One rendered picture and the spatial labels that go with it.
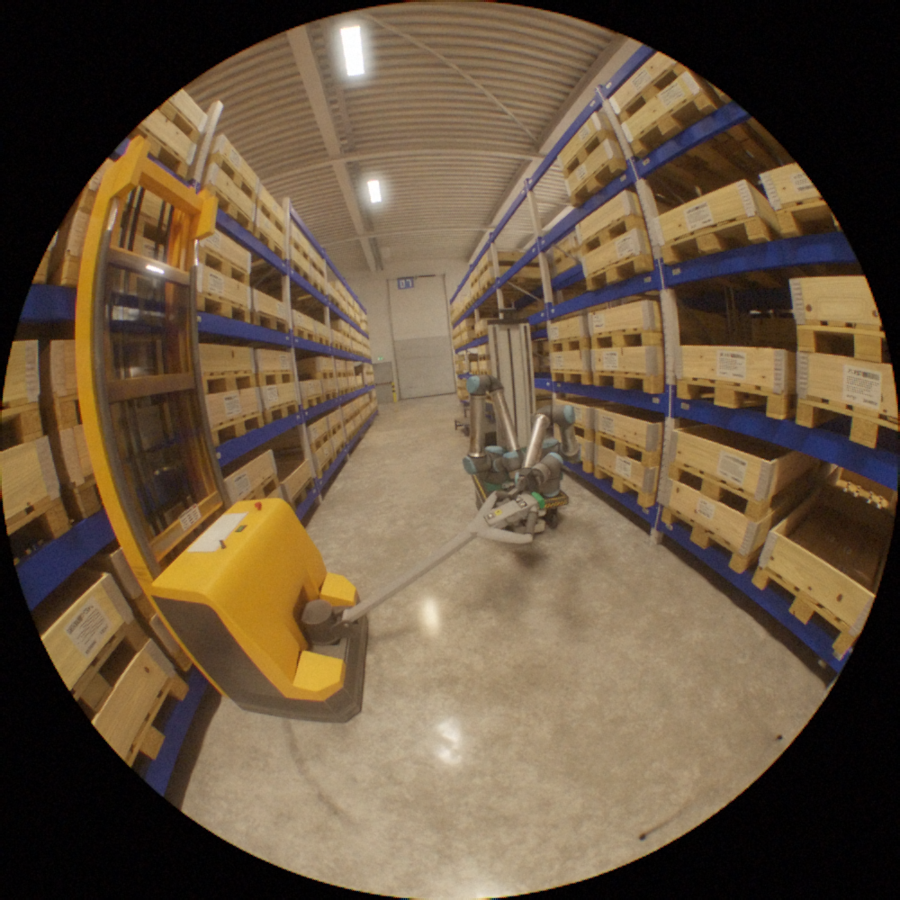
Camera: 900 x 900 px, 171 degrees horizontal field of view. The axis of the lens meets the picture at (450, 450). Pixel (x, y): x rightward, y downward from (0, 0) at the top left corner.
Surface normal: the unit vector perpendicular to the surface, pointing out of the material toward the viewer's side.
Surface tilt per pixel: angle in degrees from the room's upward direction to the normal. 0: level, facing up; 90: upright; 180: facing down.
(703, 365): 90
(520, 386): 90
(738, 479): 90
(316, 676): 22
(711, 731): 0
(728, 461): 90
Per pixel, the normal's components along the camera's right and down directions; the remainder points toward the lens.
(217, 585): 0.62, -0.77
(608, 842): -0.10, -0.96
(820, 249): -0.99, 0.13
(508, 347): 0.09, 0.26
